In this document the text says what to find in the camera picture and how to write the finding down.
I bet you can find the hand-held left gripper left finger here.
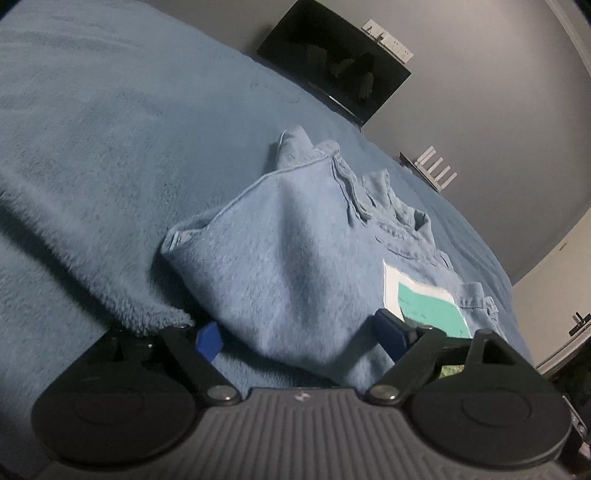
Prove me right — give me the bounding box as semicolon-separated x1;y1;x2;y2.
88;320;243;407

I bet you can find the small wall shelf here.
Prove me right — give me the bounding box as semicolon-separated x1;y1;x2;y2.
398;151;445;193

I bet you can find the black flat screen television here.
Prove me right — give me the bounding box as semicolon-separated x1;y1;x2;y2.
256;0;413;127

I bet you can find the light blue denim jacket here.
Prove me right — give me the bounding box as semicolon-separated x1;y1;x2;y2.
159;127;514;394

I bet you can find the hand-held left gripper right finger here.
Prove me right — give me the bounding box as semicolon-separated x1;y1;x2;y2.
365;308;536;407

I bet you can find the blue fleece blanket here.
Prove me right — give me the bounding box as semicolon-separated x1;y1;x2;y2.
0;0;536;476

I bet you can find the white router with antennas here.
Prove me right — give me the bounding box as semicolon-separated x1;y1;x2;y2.
413;145;459;193

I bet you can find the light door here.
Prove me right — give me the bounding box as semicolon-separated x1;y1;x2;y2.
512;226;591;370

